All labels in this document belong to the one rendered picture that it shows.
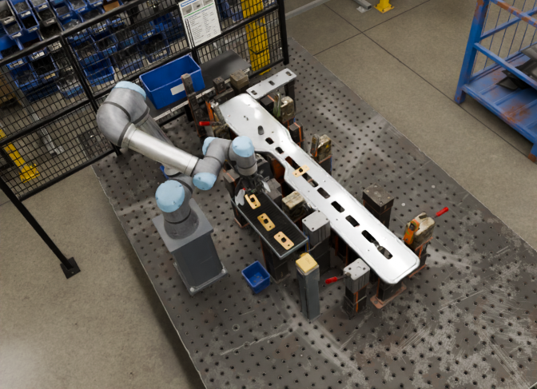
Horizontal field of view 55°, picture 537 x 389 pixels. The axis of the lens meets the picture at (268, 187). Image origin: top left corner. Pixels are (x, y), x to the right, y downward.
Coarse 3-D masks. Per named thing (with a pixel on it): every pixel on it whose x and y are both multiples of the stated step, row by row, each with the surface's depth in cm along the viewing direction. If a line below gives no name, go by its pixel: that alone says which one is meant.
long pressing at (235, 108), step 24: (240, 96) 286; (240, 120) 274; (264, 120) 272; (264, 144) 262; (288, 144) 260; (288, 168) 250; (312, 168) 249; (312, 192) 240; (336, 192) 238; (336, 216) 230; (360, 216) 228; (360, 240) 221; (384, 240) 220; (384, 264) 213; (408, 264) 211
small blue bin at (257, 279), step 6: (252, 264) 243; (258, 264) 246; (246, 270) 243; (252, 270) 246; (258, 270) 250; (264, 270) 242; (246, 276) 247; (252, 276) 249; (258, 276) 248; (264, 276) 248; (252, 282) 247; (258, 282) 246; (264, 282) 240; (252, 288) 243; (258, 288) 240; (264, 288) 245
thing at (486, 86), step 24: (480, 0) 336; (480, 24) 349; (504, 24) 370; (480, 48) 357; (528, 48) 375; (480, 72) 395; (504, 72) 380; (528, 72) 344; (456, 96) 402; (480, 96) 380; (504, 96) 382; (528, 96) 379; (504, 120) 367; (528, 120) 365
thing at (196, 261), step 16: (192, 208) 228; (160, 224) 225; (208, 224) 222; (176, 240) 219; (192, 240) 218; (208, 240) 227; (176, 256) 226; (192, 256) 228; (208, 256) 234; (192, 272) 236; (208, 272) 243; (224, 272) 250; (192, 288) 245
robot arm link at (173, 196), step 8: (168, 184) 208; (176, 184) 208; (184, 184) 210; (160, 192) 207; (168, 192) 206; (176, 192) 206; (184, 192) 207; (192, 192) 214; (160, 200) 205; (168, 200) 204; (176, 200) 204; (184, 200) 208; (160, 208) 208; (168, 208) 205; (176, 208) 206; (184, 208) 210; (168, 216) 210; (176, 216) 210; (184, 216) 212
